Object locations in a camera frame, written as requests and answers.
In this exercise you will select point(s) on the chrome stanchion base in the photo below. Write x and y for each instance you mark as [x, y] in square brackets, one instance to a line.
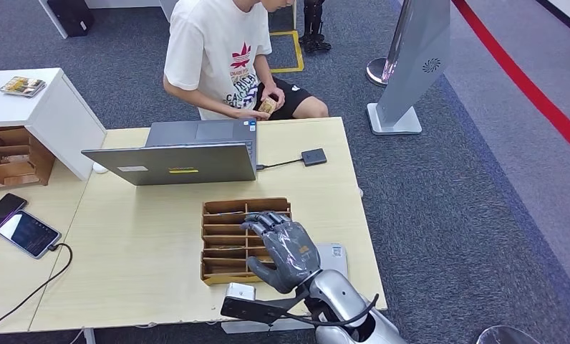
[375, 73]

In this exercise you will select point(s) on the person's left forearm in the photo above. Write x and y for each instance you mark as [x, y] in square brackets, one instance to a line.
[265, 73]

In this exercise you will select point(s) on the white card reader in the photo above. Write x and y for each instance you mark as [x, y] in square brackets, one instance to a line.
[335, 259]

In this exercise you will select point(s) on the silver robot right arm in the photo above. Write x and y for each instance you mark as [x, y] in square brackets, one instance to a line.
[335, 289]

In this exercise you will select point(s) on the golden patterned ID card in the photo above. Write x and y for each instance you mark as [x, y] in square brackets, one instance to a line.
[267, 106]

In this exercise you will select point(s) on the white cabinet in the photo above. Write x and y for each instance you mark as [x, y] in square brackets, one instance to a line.
[57, 114]

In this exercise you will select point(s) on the silver kiosk stand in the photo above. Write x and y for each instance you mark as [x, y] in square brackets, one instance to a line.
[413, 61]

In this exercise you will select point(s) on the grey laptop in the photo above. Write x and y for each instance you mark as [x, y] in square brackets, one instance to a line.
[185, 164]

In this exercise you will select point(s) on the phone with lit screen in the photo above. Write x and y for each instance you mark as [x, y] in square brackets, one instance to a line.
[29, 233]

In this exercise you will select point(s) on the white table leg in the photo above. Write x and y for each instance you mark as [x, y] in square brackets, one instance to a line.
[90, 337]

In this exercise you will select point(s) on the small black adapter box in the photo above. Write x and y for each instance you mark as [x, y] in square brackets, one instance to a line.
[314, 157]

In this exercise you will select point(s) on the white mouse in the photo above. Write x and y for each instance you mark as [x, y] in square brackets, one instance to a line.
[99, 168]

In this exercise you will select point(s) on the person's right forearm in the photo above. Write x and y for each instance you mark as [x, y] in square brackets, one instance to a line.
[195, 97]

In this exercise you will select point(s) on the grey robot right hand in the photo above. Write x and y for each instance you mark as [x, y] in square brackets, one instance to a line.
[292, 251]

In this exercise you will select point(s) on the person's left hand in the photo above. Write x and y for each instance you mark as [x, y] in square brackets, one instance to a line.
[276, 94]

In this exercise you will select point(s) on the brown cardboard card organizer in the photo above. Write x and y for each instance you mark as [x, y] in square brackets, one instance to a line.
[218, 279]

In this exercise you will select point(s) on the white drawer under table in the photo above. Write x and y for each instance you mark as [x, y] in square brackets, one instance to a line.
[247, 328]

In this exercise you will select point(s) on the black robot legs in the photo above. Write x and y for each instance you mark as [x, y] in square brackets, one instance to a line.
[313, 24]

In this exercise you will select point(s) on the clear glass dome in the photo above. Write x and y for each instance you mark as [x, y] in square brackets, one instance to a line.
[508, 337]

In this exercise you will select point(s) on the red barrier belt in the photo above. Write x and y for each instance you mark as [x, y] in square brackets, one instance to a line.
[553, 110]

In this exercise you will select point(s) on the stack of patterned cards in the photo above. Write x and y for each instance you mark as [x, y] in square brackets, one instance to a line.
[23, 87]

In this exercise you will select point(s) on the person's right hand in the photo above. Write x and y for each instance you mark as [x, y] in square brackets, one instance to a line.
[249, 114]

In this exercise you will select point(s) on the white desk leg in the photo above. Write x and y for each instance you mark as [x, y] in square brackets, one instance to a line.
[55, 19]

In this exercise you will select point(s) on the brown cardboard shelf organizer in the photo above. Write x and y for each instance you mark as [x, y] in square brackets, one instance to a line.
[43, 161]

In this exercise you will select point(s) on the person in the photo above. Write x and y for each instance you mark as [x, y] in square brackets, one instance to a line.
[209, 47]

